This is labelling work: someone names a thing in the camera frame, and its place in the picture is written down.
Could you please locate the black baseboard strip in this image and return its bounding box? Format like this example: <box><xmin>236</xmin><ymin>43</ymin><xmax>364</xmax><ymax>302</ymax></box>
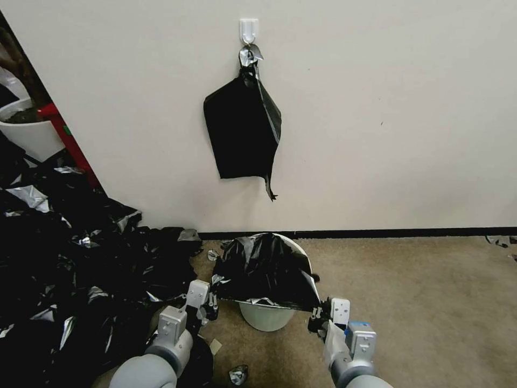
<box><xmin>199</xmin><ymin>228</ymin><xmax>517</xmax><ymax>240</ymax></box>

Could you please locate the white adhesive wall hook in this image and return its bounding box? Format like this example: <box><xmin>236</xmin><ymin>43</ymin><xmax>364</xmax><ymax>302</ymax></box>
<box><xmin>239</xmin><ymin>18</ymin><xmax>260</xmax><ymax>46</ymax></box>

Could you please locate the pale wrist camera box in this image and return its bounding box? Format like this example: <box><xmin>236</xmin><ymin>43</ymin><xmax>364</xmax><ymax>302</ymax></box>
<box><xmin>186</xmin><ymin>279</ymin><xmax>212</xmax><ymax>311</ymax></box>
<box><xmin>330</xmin><ymin>297</ymin><xmax>352</xmax><ymax>325</ymax></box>

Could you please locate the brown plant trunk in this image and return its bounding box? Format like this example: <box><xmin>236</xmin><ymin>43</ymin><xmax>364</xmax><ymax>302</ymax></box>
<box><xmin>0</xmin><ymin>25</ymin><xmax>44</xmax><ymax>123</ymax></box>

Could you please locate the white round trash bin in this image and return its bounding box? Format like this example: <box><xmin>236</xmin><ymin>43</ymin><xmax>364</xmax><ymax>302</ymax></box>
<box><xmin>237</xmin><ymin>233</ymin><xmax>320</xmax><ymax>332</ymax></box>

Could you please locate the black trash bag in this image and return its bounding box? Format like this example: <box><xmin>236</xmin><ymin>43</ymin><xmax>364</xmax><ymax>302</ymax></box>
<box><xmin>211</xmin><ymin>233</ymin><xmax>324</xmax><ymax>313</ymax></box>
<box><xmin>203</xmin><ymin>43</ymin><xmax>283</xmax><ymax>203</ymax></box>

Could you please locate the white round planter pot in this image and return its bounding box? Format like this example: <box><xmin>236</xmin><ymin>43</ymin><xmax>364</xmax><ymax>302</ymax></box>
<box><xmin>0</xmin><ymin>96</ymin><xmax>66</xmax><ymax>163</ymax></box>

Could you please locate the pile of black trash bags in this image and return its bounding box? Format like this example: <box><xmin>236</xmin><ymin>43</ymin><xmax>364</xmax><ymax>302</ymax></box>
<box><xmin>0</xmin><ymin>131</ymin><xmax>204</xmax><ymax>388</ymax></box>

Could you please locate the black trash bag on hook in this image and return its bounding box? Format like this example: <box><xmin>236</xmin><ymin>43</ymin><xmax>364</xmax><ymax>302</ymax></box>
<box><xmin>203</xmin><ymin>43</ymin><xmax>283</xmax><ymax>203</ymax></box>

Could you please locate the red metal stand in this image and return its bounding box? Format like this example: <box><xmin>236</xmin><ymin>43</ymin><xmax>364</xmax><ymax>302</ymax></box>
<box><xmin>37</xmin><ymin>102</ymin><xmax>99</xmax><ymax>188</ymax></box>

